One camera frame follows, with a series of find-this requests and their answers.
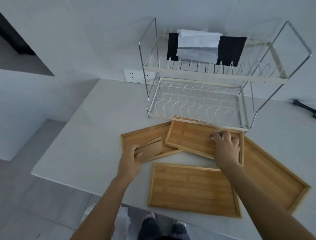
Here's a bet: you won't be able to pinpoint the person's right forearm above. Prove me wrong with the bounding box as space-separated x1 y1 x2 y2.
218 162 316 240

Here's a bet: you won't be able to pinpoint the small brown wooden board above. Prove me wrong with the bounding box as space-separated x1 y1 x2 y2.
135 140 163 164
138 136 162 148

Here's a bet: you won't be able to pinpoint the bamboo tray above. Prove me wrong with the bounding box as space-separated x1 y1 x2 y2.
164 119 244 167
147 162 243 219
120 121 184 164
232 135 311 214

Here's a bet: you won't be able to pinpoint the two-tier metal dish rack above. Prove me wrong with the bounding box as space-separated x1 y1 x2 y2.
138 17 312 131

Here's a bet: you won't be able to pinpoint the person's right hand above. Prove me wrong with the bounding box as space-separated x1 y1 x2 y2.
210 130 241 171

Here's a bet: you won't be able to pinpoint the white cloth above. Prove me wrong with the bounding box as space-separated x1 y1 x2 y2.
176 29 223 49

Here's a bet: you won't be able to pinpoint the person's left forearm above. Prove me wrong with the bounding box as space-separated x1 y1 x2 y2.
70 173 135 240

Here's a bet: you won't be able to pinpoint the dark trousers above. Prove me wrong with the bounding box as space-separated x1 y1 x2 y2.
137 217 191 240

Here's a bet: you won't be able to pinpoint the black cloth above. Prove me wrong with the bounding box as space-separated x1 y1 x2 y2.
166 32 247 67

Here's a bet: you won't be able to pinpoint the person's left hand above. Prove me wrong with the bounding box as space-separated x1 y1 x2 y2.
117 145 143 184

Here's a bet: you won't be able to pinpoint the white wall socket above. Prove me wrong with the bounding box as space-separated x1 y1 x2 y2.
123 68 155 83

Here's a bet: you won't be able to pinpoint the grey cloth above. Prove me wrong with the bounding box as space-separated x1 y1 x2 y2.
176 47 219 64

